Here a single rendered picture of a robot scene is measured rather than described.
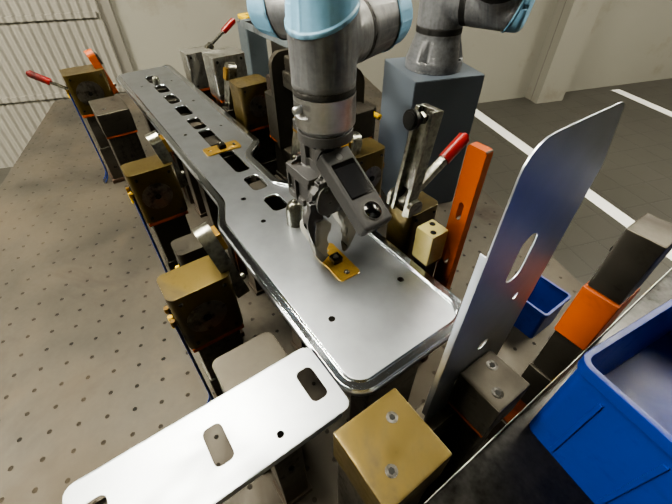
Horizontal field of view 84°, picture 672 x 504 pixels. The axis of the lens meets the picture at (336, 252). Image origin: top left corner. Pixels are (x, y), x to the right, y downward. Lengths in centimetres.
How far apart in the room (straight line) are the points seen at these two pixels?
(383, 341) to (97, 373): 65
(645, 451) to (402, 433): 18
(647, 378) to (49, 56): 325
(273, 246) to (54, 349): 60
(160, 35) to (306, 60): 274
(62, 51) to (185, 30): 78
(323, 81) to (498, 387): 36
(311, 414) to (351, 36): 41
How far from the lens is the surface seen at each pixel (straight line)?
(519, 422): 47
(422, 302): 56
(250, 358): 53
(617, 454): 41
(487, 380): 42
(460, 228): 58
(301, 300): 55
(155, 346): 95
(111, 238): 129
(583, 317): 52
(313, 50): 43
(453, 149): 66
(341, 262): 60
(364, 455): 39
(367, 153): 75
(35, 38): 325
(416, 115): 55
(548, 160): 24
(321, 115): 45
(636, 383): 56
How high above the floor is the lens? 143
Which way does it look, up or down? 43 degrees down
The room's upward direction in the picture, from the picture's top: straight up
